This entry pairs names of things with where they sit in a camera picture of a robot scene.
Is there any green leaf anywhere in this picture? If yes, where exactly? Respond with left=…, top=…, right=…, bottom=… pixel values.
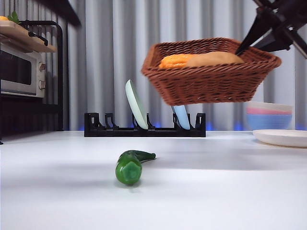
left=7, top=11, right=22, bottom=24

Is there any black metal shelf frame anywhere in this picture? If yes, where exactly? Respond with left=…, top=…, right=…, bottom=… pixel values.
left=0, top=20, right=64, bottom=144

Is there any pale green plate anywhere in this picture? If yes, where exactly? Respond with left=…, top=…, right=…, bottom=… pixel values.
left=125, top=79, right=149, bottom=130

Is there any brown wicker basket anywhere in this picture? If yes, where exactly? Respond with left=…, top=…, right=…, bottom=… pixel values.
left=141, top=37, right=282, bottom=106

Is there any green cucumber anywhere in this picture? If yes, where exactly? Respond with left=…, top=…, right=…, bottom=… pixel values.
left=115, top=149, right=156, bottom=185

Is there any pink bowl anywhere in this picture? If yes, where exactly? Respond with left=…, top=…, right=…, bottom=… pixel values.
left=247, top=107, right=293, bottom=115

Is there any white plate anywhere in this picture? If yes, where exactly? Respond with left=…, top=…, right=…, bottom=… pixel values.
left=252, top=129, right=307, bottom=148

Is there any grey pleated curtain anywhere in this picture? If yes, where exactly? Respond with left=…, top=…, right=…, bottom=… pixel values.
left=0, top=0, right=307, bottom=132

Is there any black dish rack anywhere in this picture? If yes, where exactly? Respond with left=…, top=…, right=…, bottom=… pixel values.
left=83, top=112, right=206, bottom=138

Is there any tan potato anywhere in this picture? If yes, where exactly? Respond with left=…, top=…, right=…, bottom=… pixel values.
left=186, top=51, right=245, bottom=67

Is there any light blue plate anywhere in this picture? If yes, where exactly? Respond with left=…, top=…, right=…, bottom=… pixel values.
left=171, top=104, right=191, bottom=130

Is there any wooden cutting board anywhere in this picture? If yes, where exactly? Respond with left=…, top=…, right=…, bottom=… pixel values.
left=0, top=20, right=58, bottom=53

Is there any cream bowl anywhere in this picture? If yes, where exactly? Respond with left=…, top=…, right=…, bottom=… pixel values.
left=246, top=101, right=293, bottom=115

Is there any blue bowl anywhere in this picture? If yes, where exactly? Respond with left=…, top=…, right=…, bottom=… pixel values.
left=247, top=114, right=293, bottom=131

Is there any orange-yellow corn cob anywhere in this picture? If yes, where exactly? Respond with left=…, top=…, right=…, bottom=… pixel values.
left=158, top=54, right=200, bottom=69

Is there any silver toaster oven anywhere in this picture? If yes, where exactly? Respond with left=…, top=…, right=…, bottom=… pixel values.
left=0, top=43, right=47, bottom=98

